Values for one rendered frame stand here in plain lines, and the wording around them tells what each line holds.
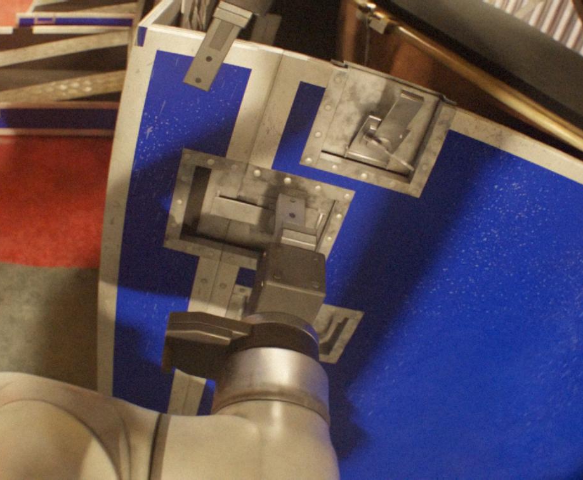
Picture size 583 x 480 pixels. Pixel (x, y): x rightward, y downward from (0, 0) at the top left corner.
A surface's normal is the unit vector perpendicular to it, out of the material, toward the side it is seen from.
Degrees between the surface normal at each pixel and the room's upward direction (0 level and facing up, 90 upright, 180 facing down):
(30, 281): 0
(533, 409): 90
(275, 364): 11
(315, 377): 33
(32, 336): 0
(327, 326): 90
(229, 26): 119
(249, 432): 16
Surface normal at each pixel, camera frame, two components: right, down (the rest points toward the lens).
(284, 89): -0.03, 0.60
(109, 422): 0.65, -0.74
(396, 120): -0.15, 0.90
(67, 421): 0.41, -0.65
